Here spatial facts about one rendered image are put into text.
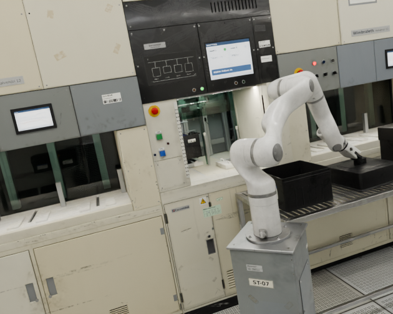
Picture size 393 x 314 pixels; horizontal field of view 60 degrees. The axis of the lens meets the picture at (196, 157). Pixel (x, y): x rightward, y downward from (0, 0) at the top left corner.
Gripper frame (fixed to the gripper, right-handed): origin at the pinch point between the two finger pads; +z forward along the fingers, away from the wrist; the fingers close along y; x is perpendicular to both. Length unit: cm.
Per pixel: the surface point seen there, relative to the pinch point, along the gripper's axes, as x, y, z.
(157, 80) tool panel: 23, 43, -113
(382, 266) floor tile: 38, 24, 87
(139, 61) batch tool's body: 20, 44, -127
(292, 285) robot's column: 75, -44, -37
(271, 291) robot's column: 82, -38, -38
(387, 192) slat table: 13.0, -23.1, 5.2
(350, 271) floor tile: 53, 32, 73
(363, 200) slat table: 23.7, -22.4, -5.3
